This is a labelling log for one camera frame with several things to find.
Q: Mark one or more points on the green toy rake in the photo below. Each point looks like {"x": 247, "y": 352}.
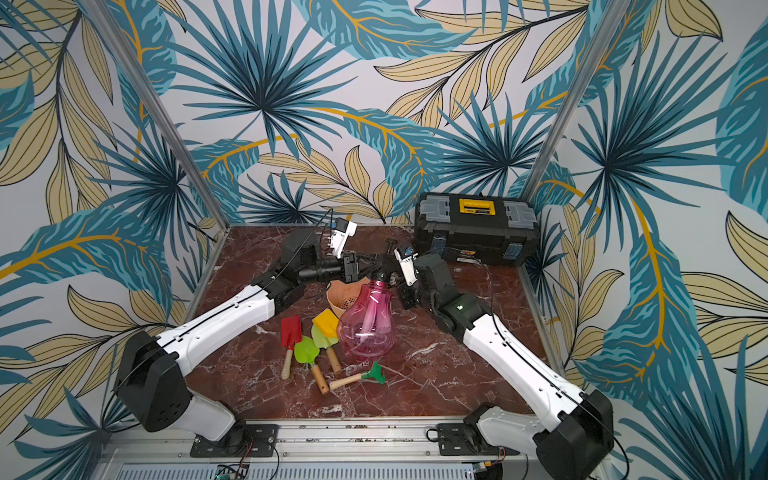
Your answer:
{"x": 375, "y": 374}

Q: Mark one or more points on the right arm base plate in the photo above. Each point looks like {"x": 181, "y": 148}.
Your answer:
{"x": 459, "y": 439}

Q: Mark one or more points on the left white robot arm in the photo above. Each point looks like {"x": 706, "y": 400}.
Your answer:
{"x": 150, "y": 381}

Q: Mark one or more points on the light green toy spade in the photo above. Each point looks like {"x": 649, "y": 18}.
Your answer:
{"x": 327, "y": 344}

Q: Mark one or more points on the aluminium corner post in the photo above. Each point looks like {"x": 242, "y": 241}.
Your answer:
{"x": 108, "y": 28}
{"x": 599, "y": 44}

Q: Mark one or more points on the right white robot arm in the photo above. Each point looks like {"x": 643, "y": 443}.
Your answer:
{"x": 568, "y": 431}

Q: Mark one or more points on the yellow toy shovel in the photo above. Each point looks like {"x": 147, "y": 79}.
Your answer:
{"x": 327, "y": 322}

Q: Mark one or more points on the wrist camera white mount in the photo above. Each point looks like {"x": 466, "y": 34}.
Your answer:
{"x": 341, "y": 231}
{"x": 405, "y": 257}

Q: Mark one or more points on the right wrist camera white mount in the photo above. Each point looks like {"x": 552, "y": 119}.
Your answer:
{"x": 405, "y": 257}

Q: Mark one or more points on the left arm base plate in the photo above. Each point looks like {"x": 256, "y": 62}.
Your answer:
{"x": 251, "y": 440}

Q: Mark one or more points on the black toolbox yellow label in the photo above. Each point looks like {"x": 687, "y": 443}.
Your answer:
{"x": 461, "y": 227}

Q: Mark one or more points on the aluminium left corner post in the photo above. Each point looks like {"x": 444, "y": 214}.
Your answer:
{"x": 108, "y": 28}

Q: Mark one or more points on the bright green toy trowel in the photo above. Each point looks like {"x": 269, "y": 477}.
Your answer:
{"x": 305, "y": 353}

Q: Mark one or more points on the pink transparent spray bottle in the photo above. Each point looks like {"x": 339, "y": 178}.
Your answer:
{"x": 366, "y": 330}

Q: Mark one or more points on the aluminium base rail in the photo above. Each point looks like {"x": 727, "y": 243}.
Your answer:
{"x": 352, "y": 448}

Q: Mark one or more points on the red toy shovel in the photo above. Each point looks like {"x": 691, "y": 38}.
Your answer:
{"x": 291, "y": 334}

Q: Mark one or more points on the terracotta plastic flower pot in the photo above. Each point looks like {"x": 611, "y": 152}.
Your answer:
{"x": 341, "y": 296}

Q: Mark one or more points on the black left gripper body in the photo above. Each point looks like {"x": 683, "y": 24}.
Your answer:
{"x": 334, "y": 268}

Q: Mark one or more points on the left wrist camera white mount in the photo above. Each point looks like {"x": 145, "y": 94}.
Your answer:
{"x": 341, "y": 231}

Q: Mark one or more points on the aluminium right corner post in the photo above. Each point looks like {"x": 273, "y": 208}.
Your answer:
{"x": 599, "y": 44}

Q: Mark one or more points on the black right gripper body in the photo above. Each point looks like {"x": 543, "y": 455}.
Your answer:
{"x": 395, "y": 267}

